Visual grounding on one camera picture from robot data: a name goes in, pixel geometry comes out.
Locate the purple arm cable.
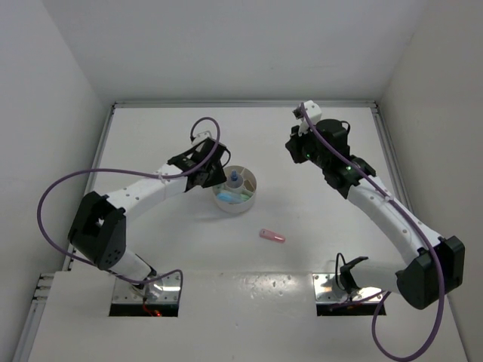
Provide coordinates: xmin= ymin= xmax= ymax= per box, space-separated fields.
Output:
xmin=36 ymin=116 xmax=222 ymax=287
xmin=300 ymin=102 xmax=448 ymax=362

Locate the aluminium table frame rail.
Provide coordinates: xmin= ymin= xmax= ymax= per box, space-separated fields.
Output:
xmin=27 ymin=101 xmax=398 ymax=361

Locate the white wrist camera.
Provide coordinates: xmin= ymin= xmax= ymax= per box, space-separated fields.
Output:
xmin=292 ymin=100 xmax=322 ymax=137
xmin=191 ymin=130 xmax=212 ymax=146

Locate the metal base plate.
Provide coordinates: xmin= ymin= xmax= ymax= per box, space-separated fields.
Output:
xmin=312 ymin=273 xmax=384 ymax=305
xmin=112 ymin=271 xmax=182 ymax=305

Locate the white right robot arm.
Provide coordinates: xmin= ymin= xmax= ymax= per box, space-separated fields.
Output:
xmin=285 ymin=119 xmax=465 ymax=310

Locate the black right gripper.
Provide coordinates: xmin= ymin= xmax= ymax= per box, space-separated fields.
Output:
xmin=286 ymin=121 xmax=329 ymax=169

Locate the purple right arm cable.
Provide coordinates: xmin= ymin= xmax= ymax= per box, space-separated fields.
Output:
xmin=300 ymin=102 xmax=448 ymax=362

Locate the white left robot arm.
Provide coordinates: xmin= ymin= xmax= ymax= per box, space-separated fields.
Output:
xmin=68 ymin=137 xmax=229 ymax=288

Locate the pink highlighter pen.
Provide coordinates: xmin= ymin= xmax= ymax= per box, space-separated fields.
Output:
xmin=259 ymin=229 xmax=286 ymax=244

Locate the light blue eraser case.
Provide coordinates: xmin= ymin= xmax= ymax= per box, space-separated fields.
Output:
xmin=217 ymin=192 xmax=243 ymax=204

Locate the green highlighter pen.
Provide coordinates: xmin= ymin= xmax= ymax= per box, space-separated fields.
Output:
xmin=239 ymin=190 xmax=254 ymax=201

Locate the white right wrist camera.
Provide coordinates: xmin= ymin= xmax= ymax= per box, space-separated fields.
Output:
xmin=292 ymin=100 xmax=322 ymax=137

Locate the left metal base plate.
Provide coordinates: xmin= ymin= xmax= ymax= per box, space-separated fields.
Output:
xmin=112 ymin=271 xmax=182 ymax=305

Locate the white round divided organizer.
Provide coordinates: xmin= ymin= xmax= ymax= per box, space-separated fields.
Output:
xmin=212 ymin=165 xmax=257 ymax=214

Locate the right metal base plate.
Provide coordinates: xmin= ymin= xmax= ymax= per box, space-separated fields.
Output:
xmin=312 ymin=273 xmax=384 ymax=305

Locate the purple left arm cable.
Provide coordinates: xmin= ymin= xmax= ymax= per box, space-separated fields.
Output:
xmin=36 ymin=116 xmax=222 ymax=287

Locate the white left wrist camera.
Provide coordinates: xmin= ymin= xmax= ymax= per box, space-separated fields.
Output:
xmin=191 ymin=130 xmax=212 ymax=146

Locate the pink eraser block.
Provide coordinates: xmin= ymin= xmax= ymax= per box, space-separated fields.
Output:
xmin=244 ymin=179 xmax=255 ymax=191

